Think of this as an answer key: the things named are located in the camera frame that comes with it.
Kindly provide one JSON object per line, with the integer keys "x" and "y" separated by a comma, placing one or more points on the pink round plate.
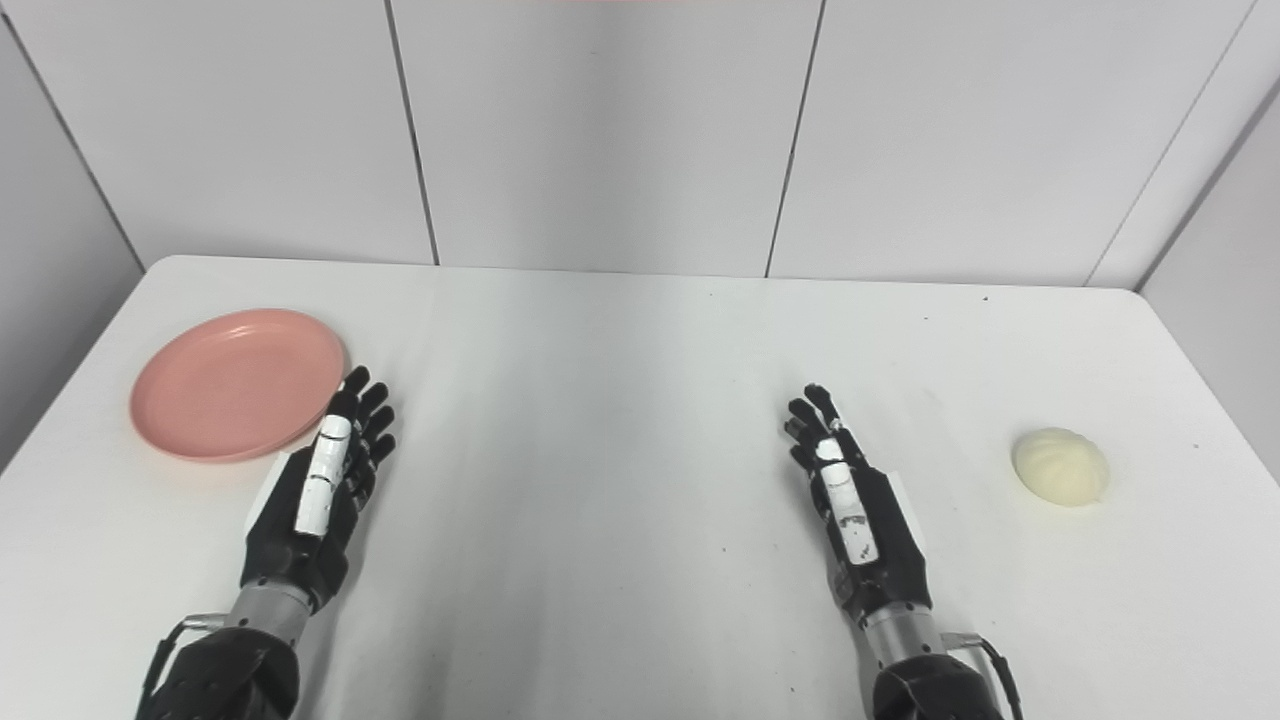
{"x": 238, "y": 385}

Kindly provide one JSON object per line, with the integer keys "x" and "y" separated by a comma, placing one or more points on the cream steamed bun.
{"x": 1062, "y": 468}

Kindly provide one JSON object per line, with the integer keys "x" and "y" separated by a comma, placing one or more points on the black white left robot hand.
{"x": 322, "y": 480}

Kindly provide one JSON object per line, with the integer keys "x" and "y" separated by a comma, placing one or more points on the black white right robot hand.
{"x": 858, "y": 515}

